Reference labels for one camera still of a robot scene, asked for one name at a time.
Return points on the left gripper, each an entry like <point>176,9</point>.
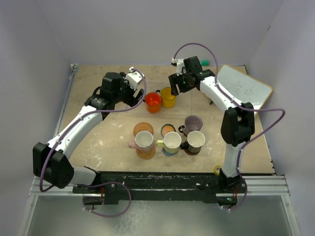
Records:
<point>131,100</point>

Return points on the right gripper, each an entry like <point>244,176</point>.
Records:
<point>174,79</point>

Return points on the yellow mug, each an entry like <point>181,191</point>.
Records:
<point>168,99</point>

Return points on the woven rattan coaster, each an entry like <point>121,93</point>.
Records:
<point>143,126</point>
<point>146,155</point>

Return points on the purple grey mug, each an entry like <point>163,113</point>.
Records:
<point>192,123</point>

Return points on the orange black rimmed coaster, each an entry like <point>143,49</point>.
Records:
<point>166,129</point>

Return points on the pink mug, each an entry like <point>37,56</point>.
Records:
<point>143,142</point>

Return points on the black mug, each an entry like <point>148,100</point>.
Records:
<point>195,139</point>

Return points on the olive green mug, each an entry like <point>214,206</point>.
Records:
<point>171,142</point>

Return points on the dark wooden coaster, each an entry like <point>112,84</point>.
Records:
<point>192,151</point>

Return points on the blue smiley coaster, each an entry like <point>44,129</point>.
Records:
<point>168,154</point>

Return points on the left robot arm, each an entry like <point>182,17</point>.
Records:
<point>51,159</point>

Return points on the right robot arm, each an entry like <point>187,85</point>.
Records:
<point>238,118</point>

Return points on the green object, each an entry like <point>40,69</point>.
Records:
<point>205,63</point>

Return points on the clear plastic tray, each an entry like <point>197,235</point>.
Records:
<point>182,106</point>

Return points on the orange mug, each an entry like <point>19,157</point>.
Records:
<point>153,102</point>

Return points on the small whiteboard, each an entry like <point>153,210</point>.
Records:
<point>241,87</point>

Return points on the yellow tape roll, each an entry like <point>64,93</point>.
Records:
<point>217,170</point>

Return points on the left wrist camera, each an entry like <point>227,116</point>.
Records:
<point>134,78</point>

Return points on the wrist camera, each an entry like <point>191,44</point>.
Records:
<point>180,66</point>
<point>134,78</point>

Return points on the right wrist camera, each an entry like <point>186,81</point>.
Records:
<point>180,66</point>

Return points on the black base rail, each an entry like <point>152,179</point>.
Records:
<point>112,187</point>

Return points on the aluminium frame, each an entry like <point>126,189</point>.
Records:
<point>259,184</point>

